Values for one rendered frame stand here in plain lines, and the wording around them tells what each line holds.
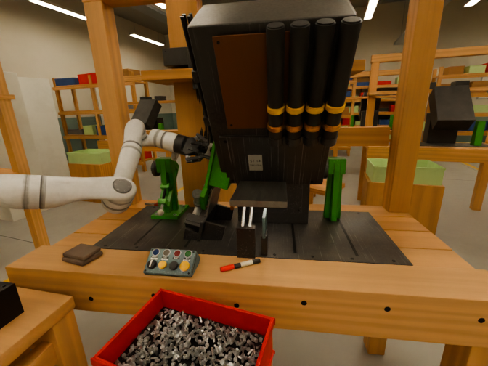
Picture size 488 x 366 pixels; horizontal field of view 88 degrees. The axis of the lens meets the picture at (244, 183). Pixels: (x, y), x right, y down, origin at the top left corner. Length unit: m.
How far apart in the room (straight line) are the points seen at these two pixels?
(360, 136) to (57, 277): 1.33
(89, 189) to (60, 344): 0.46
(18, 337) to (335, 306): 0.81
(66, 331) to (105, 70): 1.08
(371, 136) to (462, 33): 10.28
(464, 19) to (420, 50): 10.29
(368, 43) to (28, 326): 10.92
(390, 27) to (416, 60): 9.85
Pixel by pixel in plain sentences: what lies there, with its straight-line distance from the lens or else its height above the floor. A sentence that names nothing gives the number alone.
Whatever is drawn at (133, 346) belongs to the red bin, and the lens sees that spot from 0.71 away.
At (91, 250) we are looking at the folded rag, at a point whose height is 0.93.
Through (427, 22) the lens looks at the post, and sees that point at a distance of 1.36.
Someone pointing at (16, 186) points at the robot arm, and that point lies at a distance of 0.84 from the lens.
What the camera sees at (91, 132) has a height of 0.90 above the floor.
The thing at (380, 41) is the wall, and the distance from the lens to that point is 11.06.
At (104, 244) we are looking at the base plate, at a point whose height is 0.90.
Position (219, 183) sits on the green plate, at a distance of 0.90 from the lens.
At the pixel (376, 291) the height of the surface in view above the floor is 0.90.
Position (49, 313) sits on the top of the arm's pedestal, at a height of 0.85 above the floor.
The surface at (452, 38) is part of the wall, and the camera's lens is 11.45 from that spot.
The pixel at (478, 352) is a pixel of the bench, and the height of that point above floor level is 0.73.
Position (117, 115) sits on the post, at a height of 1.36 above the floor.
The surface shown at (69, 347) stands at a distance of 1.05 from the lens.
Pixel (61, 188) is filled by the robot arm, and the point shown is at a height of 1.18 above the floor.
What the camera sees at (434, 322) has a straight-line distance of 0.91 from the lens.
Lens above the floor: 1.38
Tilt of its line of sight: 16 degrees down
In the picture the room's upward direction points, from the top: 2 degrees counter-clockwise
